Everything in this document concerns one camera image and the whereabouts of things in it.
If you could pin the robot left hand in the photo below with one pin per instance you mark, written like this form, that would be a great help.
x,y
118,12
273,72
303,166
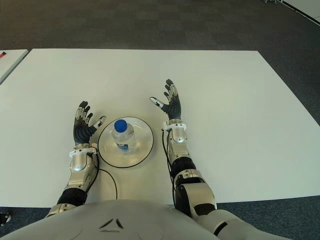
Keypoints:
x,y
81,132

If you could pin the grey chair base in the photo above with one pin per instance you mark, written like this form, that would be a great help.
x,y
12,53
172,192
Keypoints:
x,y
268,1

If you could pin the grey robot torso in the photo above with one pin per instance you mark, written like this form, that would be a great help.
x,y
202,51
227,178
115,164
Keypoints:
x,y
112,220

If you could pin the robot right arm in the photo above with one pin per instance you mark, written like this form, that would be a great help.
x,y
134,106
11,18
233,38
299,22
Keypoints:
x,y
178,136

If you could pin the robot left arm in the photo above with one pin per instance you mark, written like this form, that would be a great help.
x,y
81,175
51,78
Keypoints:
x,y
80,167

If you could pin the red marker pen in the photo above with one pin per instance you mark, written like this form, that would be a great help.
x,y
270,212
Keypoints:
x,y
3,53

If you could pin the clear water bottle blue cap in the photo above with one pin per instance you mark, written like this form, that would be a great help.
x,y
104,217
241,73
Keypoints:
x,y
123,137

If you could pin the white panel with black edge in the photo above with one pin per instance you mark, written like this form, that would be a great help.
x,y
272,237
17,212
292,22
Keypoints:
x,y
306,10

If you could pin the white plate black rim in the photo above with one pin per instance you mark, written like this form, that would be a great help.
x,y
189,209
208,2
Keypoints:
x,y
142,150

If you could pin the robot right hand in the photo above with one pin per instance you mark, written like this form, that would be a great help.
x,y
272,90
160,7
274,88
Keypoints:
x,y
173,107

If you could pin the white side table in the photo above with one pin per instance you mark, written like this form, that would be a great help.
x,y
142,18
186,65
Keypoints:
x,y
10,65

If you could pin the black caster wheel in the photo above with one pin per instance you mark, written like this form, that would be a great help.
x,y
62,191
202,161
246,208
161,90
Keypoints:
x,y
4,217

